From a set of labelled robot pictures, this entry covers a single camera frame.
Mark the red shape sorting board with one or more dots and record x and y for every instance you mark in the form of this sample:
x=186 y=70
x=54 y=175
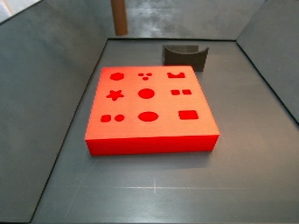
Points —
x=149 y=110

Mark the black curved peg holder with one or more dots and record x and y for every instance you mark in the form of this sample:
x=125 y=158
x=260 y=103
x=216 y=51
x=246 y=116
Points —
x=184 y=55

